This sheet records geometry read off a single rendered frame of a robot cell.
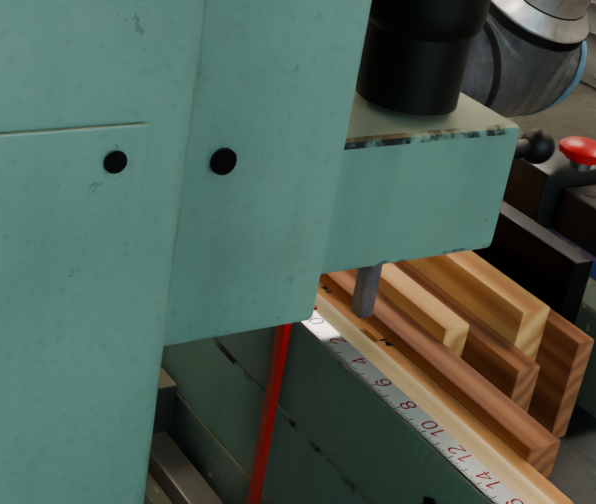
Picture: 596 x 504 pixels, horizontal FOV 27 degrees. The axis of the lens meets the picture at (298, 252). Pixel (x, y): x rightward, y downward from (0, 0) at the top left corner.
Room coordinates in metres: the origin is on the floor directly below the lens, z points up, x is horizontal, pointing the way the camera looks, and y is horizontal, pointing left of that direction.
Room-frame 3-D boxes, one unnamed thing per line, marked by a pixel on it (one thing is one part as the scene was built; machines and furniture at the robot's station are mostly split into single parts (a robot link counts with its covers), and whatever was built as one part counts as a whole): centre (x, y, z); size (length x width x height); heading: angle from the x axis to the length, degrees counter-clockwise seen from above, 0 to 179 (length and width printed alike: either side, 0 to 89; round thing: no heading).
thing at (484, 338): (0.63, -0.07, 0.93); 0.21 x 0.02 x 0.05; 37
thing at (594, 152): (0.70, -0.16, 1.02); 0.03 x 0.03 x 0.01
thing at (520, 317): (0.64, -0.08, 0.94); 0.16 x 0.02 x 0.07; 37
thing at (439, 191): (0.57, -0.02, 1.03); 0.14 x 0.07 x 0.09; 127
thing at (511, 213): (0.65, -0.15, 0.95); 0.09 x 0.07 x 0.09; 37
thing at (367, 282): (0.58, -0.04, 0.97); 0.01 x 0.01 x 0.05; 37
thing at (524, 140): (0.62, -0.10, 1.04); 0.06 x 0.02 x 0.02; 127
